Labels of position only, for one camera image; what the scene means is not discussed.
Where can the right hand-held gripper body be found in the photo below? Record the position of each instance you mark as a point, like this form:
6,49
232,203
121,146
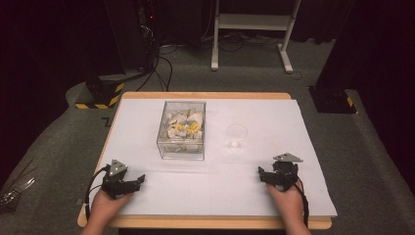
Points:
287,174

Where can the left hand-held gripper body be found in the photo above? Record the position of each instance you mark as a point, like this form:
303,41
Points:
114,186

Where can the clear plastic box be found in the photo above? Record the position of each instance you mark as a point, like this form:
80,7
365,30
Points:
181,153

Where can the pile of tea bags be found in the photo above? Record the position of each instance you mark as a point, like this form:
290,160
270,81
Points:
182,125

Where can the person's left hand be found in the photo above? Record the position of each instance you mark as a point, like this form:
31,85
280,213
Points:
106,205

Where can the person's right hand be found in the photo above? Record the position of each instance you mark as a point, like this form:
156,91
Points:
288,202

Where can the clear glass cup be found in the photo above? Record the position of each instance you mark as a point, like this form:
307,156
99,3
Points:
236,133

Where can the black square stand base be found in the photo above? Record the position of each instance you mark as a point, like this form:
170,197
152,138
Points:
329,99

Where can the black yellow-striped stand base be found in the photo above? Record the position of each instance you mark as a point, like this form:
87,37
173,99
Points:
98,90

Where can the shiny metal tripod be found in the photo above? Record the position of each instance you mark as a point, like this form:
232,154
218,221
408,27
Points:
14,192

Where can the black computer tower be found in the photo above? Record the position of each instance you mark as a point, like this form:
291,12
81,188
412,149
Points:
137,32

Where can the white metal stand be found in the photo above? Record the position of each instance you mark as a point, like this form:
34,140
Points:
248,21

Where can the dark curtain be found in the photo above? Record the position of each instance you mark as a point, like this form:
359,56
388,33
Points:
39,49
375,49

